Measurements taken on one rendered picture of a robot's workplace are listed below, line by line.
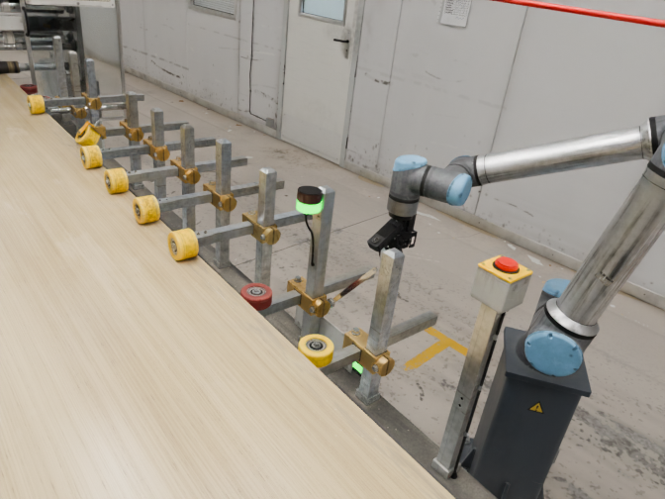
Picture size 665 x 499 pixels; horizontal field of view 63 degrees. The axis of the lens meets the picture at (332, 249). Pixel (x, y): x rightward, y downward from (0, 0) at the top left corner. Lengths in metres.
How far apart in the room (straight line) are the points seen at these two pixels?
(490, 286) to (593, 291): 0.58
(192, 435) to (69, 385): 0.27
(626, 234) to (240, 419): 0.99
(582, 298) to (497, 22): 2.74
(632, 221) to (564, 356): 0.40
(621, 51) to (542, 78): 0.48
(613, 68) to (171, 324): 3.04
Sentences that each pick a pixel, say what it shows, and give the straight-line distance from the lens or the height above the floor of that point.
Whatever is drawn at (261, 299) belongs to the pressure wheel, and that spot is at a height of 0.91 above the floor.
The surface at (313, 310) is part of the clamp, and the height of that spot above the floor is 0.85.
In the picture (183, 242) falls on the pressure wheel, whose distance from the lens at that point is 1.48.
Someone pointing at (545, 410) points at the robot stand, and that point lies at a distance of 1.92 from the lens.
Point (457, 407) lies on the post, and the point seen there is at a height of 0.89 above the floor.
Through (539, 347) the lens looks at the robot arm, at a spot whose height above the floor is 0.80.
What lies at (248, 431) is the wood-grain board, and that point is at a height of 0.90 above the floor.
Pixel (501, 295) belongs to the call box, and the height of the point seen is 1.19.
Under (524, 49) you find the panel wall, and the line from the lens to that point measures 3.92.
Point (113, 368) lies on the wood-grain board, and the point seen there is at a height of 0.90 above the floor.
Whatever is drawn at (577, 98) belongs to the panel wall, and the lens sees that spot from 3.78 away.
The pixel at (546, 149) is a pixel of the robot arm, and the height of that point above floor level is 1.28.
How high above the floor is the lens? 1.67
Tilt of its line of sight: 28 degrees down
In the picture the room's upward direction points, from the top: 7 degrees clockwise
